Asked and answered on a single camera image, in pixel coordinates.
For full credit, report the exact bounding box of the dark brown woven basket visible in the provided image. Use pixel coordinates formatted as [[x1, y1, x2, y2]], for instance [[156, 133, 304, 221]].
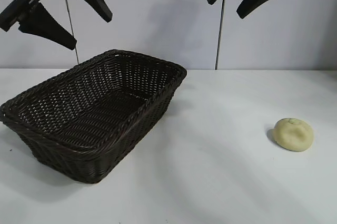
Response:
[[0, 48, 188, 184]]

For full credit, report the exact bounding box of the pale yellow egg yolk pastry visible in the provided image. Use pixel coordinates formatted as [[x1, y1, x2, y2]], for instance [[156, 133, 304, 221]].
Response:
[[273, 118, 314, 152]]

